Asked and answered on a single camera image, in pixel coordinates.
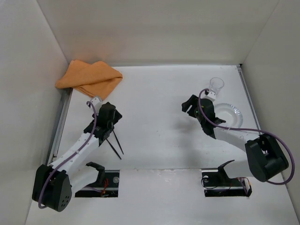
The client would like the white ceramic bowl plate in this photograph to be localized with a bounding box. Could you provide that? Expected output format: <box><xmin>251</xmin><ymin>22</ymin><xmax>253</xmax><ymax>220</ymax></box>
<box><xmin>214</xmin><ymin>103</ymin><xmax>243</xmax><ymax>128</ymax></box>

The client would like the clear drinking glass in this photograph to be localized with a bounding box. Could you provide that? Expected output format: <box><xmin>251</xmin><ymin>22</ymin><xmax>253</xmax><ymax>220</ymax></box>
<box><xmin>209</xmin><ymin>77</ymin><xmax>225</xmax><ymax>96</ymax></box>

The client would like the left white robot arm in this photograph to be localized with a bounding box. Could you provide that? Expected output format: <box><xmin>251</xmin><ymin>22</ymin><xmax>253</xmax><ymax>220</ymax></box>
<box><xmin>32</xmin><ymin>99</ymin><xmax>122</xmax><ymax>212</ymax></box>

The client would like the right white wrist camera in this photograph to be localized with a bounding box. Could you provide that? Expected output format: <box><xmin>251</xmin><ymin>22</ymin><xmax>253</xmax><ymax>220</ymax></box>
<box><xmin>203</xmin><ymin>90</ymin><xmax>217</xmax><ymax>102</ymax></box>

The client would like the black fork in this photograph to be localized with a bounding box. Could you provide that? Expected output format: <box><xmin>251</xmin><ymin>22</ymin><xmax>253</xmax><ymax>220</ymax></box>
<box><xmin>112</xmin><ymin>129</ymin><xmax>124</xmax><ymax>155</ymax></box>

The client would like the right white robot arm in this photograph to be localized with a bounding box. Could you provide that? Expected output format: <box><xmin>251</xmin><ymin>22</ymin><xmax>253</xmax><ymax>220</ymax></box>
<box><xmin>181</xmin><ymin>95</ymin><xmax>289</xmax><ymax>182</ymax></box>

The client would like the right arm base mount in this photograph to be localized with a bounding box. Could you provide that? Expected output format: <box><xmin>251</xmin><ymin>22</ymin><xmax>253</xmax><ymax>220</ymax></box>
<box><xmin>201</xmin><ymin>169</ymin><xmax>252</xmax><ymax>197</ymax></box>

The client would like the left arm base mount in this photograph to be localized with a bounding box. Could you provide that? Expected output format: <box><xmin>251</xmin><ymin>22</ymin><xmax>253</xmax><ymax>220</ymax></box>
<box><xmin>75</xmin><ymin>170</ymin><xmax>120</xmax><ymax>198</ymax></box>

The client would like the orange cloth napkin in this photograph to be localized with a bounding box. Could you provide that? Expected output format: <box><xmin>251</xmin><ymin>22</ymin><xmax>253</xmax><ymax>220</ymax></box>
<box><xmin>55</xmin><ymin>60</ymin><xmax>123</xmax><ymax>100</ymax></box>

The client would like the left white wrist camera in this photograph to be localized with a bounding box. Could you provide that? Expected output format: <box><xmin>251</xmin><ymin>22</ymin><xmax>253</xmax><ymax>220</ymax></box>
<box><xmin>90</xmin><ymin>96</ymin><xmax>103</xmax><ymax>106</ymax></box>

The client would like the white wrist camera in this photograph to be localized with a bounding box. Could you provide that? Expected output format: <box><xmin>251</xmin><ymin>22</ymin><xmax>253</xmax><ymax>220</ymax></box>
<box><xmin>203</xmin><ymin>90</ymin><xmax>217</xmax><ymax>102</ymax></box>
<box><xmin>90</xmin><ymin>96</ymin><xmax>103</xmax><ymax>106</ymax></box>

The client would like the black knife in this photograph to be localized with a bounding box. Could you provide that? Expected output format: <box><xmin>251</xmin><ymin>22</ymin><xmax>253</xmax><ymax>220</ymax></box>
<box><xmin>106</xmin><ymin>139</ymin><xmax>122</xmax><ymax>160</ymax></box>

